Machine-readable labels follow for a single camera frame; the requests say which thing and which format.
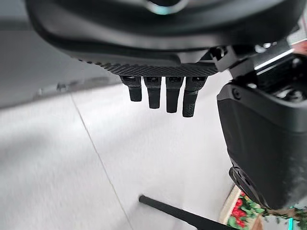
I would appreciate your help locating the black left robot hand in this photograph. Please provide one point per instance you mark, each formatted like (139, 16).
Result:
(168, 28)

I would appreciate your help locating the black table leg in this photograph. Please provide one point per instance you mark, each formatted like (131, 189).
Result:
(182, 214)

